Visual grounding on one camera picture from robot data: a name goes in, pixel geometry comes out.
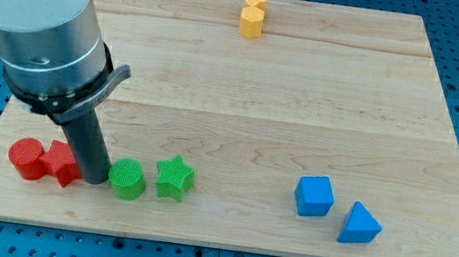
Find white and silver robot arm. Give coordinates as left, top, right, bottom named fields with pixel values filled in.
left=0, top=0, right=131, bottom=185

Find red star block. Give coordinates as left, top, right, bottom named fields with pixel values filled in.
left=39, top=139, right=83, bottom=187

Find blue cube block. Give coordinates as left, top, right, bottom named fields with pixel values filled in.
left=294, top=176, right=335, bottom=217

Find blue triangular prism block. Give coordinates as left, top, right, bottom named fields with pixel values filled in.
left=337, top=201, right=382, bottom=244

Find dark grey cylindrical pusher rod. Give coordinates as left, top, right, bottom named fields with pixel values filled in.
left=63, top=110, right=111, bottom=185

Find green cylinder block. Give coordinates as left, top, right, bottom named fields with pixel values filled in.
left=108, top=158, right=145, bottom=201

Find yellow hexagon block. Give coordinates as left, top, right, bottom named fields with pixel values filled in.
left=239, top=6, right=265, bottom=40

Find green star block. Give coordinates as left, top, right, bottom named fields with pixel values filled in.
left=155, top=155, right=195, bottom=202

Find yellow heart block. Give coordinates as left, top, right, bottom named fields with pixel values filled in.
left=244, top=0, right=268, bottom=11

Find red cylinder block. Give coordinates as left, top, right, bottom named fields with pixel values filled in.
left=8, top=137, right=47, bottom=180

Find wooden board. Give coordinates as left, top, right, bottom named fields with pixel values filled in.
left=0, top=0, right=459, bottom=257

